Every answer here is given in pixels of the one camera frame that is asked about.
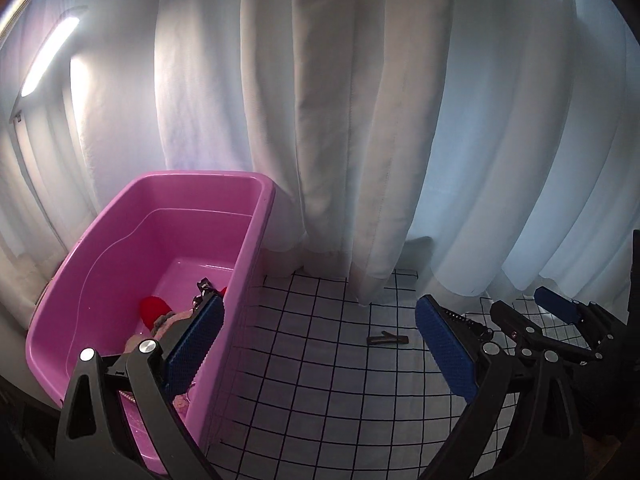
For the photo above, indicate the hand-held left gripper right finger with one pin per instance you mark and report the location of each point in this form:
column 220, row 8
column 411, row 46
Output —
column 445, row 347

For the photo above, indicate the pink plastic tub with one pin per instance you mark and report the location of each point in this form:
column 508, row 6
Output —
column 125, row 260

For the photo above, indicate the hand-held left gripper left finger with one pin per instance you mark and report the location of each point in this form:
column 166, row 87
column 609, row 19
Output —
column 195, row 345

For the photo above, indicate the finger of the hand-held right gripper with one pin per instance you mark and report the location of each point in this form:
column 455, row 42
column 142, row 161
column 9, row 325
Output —
column 510, row 322
column 555, row 302

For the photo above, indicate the white black-checked tablecloth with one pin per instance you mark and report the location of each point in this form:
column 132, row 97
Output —
column 325, row 360

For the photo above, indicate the pink strawberry headband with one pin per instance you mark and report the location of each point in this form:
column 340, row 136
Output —
column 152, row 310

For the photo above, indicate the brown metal hair clip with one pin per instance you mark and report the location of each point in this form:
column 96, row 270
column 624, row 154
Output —
column 387, row 340

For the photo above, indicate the white curtain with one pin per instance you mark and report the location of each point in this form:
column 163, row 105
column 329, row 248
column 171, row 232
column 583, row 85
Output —
column 350, row 110

